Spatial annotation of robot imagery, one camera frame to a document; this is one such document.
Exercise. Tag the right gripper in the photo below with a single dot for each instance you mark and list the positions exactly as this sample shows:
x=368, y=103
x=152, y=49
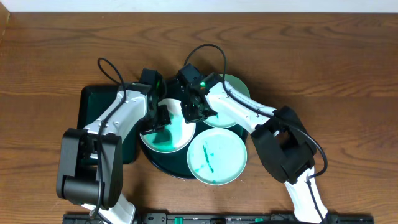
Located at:
x=188, y=115

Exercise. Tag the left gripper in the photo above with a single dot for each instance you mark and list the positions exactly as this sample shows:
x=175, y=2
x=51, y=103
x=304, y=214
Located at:
x=156, y=123

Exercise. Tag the green sponge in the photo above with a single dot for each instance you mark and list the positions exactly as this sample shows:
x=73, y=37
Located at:
x=163, y=138

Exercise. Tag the white plate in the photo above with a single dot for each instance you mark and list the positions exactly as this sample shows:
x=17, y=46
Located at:
x=182, y=132

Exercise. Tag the green plate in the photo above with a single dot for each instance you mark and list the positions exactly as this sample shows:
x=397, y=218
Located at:
x=217, y=156
x=221, y=120

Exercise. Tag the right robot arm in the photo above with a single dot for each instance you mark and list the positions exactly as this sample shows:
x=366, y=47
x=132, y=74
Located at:
x=285, y=148

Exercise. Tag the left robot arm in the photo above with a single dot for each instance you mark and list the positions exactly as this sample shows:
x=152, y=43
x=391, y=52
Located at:
x=90, y=171

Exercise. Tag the round black tray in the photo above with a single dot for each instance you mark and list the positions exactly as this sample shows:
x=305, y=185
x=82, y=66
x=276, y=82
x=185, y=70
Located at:
x=175, y=163

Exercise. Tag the rectangular black tray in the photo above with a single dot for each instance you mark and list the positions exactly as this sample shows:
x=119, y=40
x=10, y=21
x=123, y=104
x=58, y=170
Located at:
x=94, y=101

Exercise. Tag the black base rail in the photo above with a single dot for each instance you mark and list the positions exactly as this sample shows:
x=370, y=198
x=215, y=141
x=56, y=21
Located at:
x=162, y=218

